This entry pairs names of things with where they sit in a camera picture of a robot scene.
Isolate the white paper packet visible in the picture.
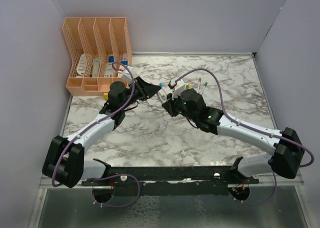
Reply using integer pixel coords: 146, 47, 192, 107
103, 55, 115, 78

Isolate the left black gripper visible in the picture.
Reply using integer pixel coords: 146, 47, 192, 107
121, 76, 162, 111

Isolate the purple cable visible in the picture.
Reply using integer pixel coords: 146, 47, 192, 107
51, 61, 141, 209
174, 69, 315, 206

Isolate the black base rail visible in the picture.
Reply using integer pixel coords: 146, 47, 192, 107
81, 165, 259, 197

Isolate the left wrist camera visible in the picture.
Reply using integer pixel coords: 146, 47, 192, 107
117, 66, 133, 85

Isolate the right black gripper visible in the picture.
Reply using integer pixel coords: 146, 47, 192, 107
163, 89, 198, 123

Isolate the dark green marker pen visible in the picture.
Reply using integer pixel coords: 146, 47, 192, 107
200, 82, 208, 94

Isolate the light blue marker pen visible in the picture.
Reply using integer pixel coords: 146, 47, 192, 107
158, 91, 164, 101

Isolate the small white red box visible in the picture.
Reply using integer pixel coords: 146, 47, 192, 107
122, 53, 128, 62

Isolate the yellow rectangular stamp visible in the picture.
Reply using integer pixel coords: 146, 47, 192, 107
103, 93, 109, 100

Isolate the grey stapler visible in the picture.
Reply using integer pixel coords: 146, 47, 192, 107
91, 56, 100, 78

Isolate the brown marker pen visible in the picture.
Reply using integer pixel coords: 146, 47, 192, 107
197, 78, 202, 93

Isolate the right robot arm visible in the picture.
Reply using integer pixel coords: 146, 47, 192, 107
162, 88, 305, 184

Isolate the peach plastic desk organizer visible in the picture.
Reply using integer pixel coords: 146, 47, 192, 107
62, 17, 133, 97

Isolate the white remote in organizer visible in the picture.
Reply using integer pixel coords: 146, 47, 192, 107
76, 53, 87, 77

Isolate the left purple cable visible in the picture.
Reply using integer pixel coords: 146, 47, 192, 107
51, 61, 141, 209

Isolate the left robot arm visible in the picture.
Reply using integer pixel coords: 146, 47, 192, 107
42, 77, 161, 188

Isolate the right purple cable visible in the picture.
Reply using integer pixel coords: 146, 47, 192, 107
174, 69, 315, 206

